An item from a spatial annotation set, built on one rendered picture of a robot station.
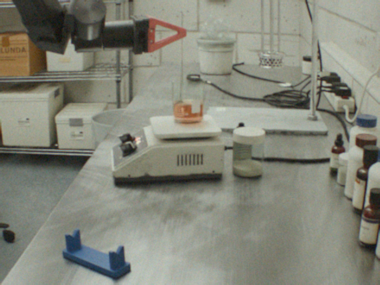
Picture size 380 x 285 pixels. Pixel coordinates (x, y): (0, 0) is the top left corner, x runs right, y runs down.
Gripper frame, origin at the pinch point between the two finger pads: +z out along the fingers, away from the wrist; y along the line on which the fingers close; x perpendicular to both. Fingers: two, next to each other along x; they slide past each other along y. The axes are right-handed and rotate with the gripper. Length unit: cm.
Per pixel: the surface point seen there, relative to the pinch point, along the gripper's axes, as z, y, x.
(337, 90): 51, 37, 20
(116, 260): -16.1, -39.1, 24.1
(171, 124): -2.1, -1.4, 17.1
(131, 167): -10.2, -6.9, 22.8
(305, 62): 64, 89, 21
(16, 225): -52, 140, 100
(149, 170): -7.0, -7.1, 23.5
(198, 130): 1.8, -6.2, 17.1
